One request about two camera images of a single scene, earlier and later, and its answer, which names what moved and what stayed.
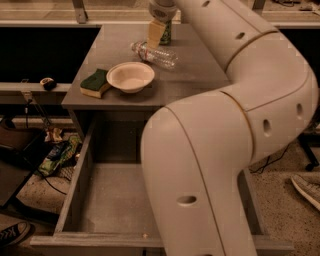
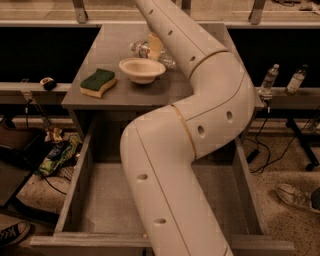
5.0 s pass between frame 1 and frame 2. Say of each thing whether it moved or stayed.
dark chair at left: stayed
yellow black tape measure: stayed
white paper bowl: moved
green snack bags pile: stayed
